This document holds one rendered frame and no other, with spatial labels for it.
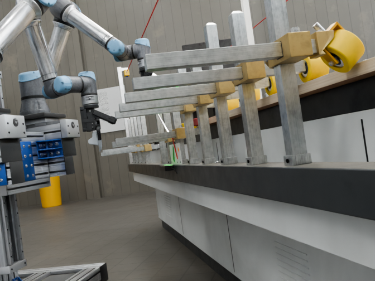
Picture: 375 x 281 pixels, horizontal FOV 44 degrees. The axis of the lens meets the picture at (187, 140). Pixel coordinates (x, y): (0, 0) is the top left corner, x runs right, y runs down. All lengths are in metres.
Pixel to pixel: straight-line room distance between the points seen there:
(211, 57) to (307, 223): 0.42
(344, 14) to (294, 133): 8.53
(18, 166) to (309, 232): 1.27
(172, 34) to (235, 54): 8.73
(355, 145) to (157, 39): 8.67
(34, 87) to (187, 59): 1.58
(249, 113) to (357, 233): 0.50
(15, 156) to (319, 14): 8.07
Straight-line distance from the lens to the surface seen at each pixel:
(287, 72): 1.03
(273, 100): 1.47
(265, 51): 0.98
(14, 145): 1.96
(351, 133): 1.21
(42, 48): 2.21
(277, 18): 1.05
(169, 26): 9.73
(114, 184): 9.89
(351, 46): 1.04
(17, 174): 1.95
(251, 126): 1.25
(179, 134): 2.14
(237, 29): 1.28
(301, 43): 0.97
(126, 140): 2.14
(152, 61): 0.91
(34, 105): 2.40
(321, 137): 1.35
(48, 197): 9.60
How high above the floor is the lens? 0.77
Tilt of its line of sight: 1 degrees up
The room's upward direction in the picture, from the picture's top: 8 degrees counter-clockwise
